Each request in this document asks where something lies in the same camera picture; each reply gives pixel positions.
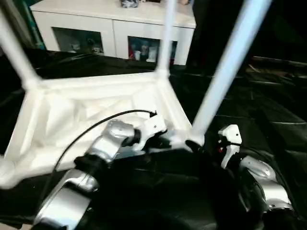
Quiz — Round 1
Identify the white plastic table top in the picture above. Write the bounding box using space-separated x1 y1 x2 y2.
0 69 207 190

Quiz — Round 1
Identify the small patterned ornament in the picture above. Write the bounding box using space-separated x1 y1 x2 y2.
119 0 140 8

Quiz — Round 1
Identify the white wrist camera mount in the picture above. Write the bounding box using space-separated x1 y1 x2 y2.
134 112 167 150
217 124 242 170

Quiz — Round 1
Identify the black table mat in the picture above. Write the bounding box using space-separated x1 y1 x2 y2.
0 45 307 230

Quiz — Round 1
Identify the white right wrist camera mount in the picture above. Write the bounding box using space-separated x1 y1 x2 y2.
217 124 242 170

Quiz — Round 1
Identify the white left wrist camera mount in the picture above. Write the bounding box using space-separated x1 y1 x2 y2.
134 112 167 150

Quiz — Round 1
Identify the white glass-door cabinet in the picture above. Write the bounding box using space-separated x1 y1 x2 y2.
30 0 197 66

